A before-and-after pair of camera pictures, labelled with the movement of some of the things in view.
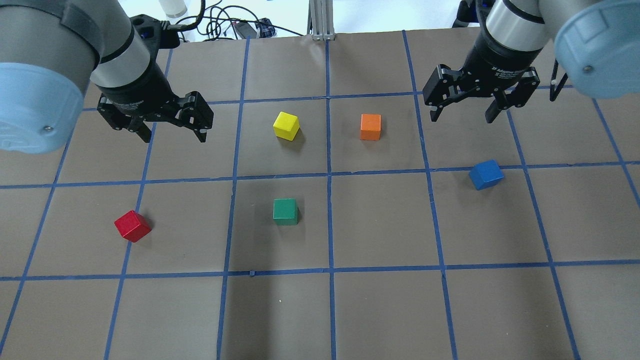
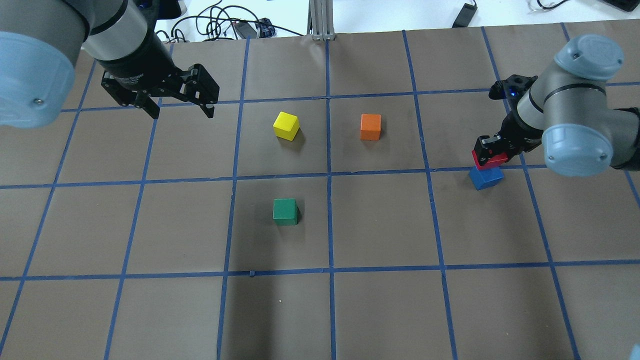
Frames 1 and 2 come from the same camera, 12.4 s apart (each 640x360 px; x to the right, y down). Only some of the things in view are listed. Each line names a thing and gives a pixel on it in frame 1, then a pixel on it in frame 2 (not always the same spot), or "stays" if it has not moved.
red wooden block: x=133 y=225 -> x=491 y=161
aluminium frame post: x=320 y=20 stays
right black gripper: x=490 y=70 -> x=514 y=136
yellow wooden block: x=286 y=126 stays
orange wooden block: x=370 y=127 stays
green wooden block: x=285 y=211 stays
